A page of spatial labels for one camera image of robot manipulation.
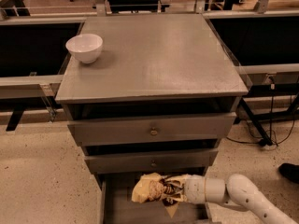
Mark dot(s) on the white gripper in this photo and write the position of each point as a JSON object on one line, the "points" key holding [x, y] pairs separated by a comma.
{"points": [[194, 188]]}

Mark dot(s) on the brown chip bag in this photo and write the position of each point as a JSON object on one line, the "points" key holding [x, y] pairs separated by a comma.
{"points": [[161, 188]]}

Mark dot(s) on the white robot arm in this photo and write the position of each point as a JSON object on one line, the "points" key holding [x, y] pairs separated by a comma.
{"points": [[237, 193]]}

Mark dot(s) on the middle grey drawer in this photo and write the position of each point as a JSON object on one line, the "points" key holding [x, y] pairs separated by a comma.
{"points": [[140, 161]]}

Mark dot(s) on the grey drawer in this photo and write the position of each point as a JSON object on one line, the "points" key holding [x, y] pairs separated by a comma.
{"points": [[118, 207], [140, 161], [133, 130]]}

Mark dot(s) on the top grey drawer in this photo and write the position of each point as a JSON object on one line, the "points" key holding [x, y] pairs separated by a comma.
{"points": [[133, 130]]}

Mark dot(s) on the brass top drawer knob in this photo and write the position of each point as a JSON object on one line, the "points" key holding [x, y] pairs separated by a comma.
{"points": [[153, 132]]}

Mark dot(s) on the bottom grey drawer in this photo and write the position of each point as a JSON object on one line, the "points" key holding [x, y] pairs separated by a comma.
{"points": [[118, 207]]}

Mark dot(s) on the grey wooden drawer cabinet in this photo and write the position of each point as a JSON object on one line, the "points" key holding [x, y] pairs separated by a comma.
{"points": [[152, 65]]}

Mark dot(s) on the black table leg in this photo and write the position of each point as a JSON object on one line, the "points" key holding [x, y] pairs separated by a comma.
{"points": [[266, 140]]}

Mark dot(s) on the black shoe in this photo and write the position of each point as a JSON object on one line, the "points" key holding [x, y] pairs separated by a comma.
{"points": [[290, 171]]}

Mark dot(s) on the white ceramic bowl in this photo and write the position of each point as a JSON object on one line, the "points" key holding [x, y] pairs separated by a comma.
{"points": [[85, 48]]}

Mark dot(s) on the grey metal barrier rail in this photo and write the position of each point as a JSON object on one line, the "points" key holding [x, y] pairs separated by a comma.
{"points": [[29, 87]]}

